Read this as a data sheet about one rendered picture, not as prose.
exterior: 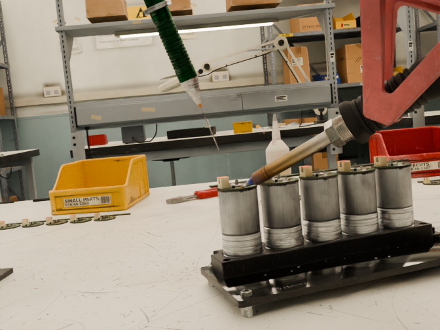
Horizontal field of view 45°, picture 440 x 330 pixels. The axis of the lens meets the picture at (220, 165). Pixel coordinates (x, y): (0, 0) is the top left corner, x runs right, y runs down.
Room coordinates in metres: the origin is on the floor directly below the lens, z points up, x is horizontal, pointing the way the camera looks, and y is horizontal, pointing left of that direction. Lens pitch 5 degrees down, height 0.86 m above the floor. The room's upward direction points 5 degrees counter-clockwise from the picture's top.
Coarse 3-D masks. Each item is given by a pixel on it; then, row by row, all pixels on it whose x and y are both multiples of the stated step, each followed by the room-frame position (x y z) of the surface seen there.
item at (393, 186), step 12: (396, 168) 0.34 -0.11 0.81; (408, 168) 0.35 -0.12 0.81; (384, 180) 0.35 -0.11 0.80; (396, 180) 0.34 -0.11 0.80; (408, 180) 0.35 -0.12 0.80; (384, 192) 0.35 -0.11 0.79; (396, 192) 0.34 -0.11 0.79; (408, 192) 0.34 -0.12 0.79; (384, 204) 0.35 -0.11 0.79; (396, 204) 0.34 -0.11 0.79; (408, 204) 0.34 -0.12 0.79; (384, 216) 0.35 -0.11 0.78; (396, 216) 0.34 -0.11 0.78; (408, 216) 0.34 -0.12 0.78; (396, 228) 0.34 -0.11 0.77
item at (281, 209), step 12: (264, 192) 0.32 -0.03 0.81; (276, 192) 0.32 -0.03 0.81; (288, 192) 0.32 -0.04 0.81; (264, 204) 0.32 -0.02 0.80; (276, 204) 0.32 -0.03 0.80; (288, 204) 0.32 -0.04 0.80; (264, 216) 0.32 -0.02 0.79; (276, 216) 0.32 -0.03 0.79; (288, 216) 0.32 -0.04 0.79; (300, 216) 0.32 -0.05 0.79; (264, 228) 0.33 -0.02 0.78; (276, 228) 0.32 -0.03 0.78; (288, 228) 0.32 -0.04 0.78; (300, 228) 0.32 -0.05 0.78; (276, 240) 0.32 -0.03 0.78; (288, 240) 0.32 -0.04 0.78; (300, 240) 0.32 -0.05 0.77
